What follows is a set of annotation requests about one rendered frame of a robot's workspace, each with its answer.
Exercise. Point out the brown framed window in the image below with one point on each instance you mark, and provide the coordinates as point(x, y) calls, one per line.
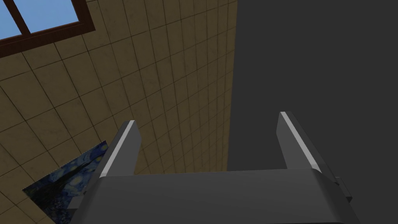
point(40, 18)

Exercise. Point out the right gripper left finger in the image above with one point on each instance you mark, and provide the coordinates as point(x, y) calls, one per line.
point(124, 152)

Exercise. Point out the blue starry night painting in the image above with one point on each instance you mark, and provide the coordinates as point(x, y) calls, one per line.
point(65, 183)

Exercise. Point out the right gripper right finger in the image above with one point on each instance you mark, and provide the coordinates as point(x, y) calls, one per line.
point(295, 146)

